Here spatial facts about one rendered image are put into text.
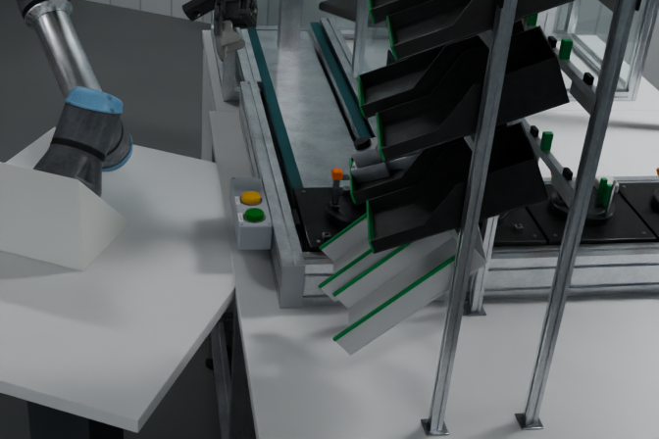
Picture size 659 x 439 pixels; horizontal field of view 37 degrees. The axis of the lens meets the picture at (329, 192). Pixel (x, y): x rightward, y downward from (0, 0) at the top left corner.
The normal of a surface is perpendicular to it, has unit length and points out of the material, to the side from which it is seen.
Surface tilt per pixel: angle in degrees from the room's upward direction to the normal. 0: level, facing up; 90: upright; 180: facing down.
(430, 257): 45
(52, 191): 90
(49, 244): 90
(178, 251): 0
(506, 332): 0
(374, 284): 90
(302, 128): 0
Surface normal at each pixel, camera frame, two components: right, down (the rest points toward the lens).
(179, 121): 0.07, -0.87
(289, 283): 0.17, 0.49
